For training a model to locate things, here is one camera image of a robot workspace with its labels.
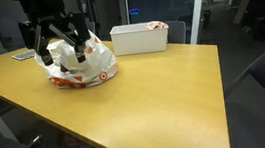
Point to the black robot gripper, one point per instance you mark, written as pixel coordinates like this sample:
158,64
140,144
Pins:
42,7

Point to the white red plastic shopping bag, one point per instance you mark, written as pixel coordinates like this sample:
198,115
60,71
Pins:
99,62

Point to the white computer keyboard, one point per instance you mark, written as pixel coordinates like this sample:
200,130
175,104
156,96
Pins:
24,55

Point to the white plastic storage bin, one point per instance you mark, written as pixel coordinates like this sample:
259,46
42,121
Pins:
139,43

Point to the orange printed snack packet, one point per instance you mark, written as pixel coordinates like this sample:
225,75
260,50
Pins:
156,25

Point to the wrist mounted camera box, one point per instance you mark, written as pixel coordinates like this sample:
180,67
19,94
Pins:
27,35

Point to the blue lit wall display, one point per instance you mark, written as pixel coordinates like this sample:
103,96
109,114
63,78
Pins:
134,11

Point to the white window frame post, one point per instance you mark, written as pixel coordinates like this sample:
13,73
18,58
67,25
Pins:
197,9

